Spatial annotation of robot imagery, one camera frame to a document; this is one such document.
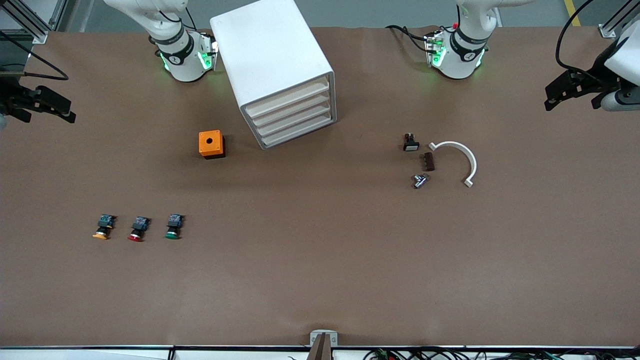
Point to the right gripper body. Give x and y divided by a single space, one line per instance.
10 95

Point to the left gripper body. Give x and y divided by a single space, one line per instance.
596 76

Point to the green mushroom push button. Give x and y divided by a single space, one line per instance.
173 227

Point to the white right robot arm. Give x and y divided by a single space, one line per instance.
180 55

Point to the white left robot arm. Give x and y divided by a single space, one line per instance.
467 55

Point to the yellow mushroom push button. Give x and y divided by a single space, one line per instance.
103 227

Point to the red mushroom push button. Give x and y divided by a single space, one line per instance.
137 230

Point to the brown terminal block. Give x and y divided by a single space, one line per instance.
427 161

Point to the silver metal fitting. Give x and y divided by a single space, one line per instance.
420 181

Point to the brown table mat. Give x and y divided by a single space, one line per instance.
320 260

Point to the aluminium frame profile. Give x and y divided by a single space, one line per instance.
617 22
30 22

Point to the white curved plastic bracket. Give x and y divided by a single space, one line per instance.
462 150

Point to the orange button enclosure box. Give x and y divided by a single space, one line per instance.
210 142

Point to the black rectangular push switch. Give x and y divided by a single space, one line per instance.
411 145

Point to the grey table edge bracket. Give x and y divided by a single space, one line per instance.
323 339

